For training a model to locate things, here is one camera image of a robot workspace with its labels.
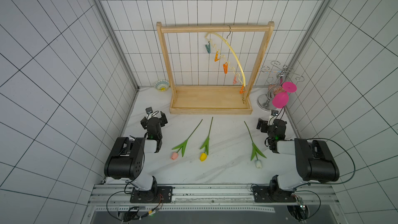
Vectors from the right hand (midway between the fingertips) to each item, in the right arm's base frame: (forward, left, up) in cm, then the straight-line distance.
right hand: (262, 117), depth 95 cm
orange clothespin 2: (+14, +26, +27) cm, 40 cm away
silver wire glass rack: (+18, -7, -6) cm, 20 cm away
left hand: (-4, +68, +3) cm, 68 cm away
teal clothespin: (+30, +36, +29) cm, 55 cm away
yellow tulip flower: (-26, +36, -4) cm, 44 cm away
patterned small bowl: (+27, +72, -1) cm, 77 cm away
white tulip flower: (-19, +7, -6) cm, 21 cm away
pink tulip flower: (-26, +52, -3) cm, 58 cm away
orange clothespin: (+22, +31, +28) cm, 47 cm away
